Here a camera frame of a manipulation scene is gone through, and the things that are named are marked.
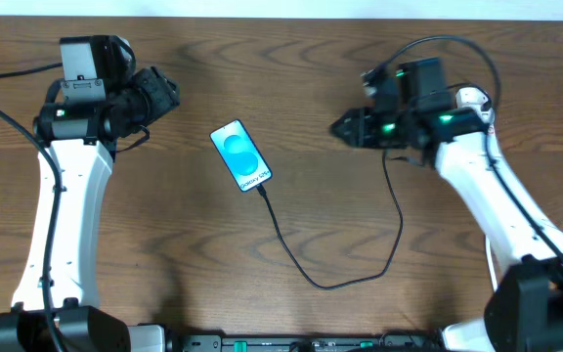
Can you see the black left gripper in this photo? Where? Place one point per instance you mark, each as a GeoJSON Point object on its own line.
{"type": "Point", "coordinates": [159, 91]}

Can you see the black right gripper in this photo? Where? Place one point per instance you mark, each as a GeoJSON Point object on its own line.
{"type": "Point", "coordinates": [360, 128]}

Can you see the blue Galaxy smartphone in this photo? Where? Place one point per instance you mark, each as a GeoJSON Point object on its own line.
{"type": "Point", "coordinates": [241, 156]}

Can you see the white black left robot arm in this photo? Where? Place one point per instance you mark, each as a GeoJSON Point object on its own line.
{"type": "Point", "coordinates": [56, 306]}

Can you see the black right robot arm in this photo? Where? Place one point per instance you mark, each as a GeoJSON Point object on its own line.
{"type": "Point", "coordinates": [452, 126]}

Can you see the white power strip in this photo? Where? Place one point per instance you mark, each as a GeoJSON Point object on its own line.
{"type": "Point", "coordinates": [471, 96]}

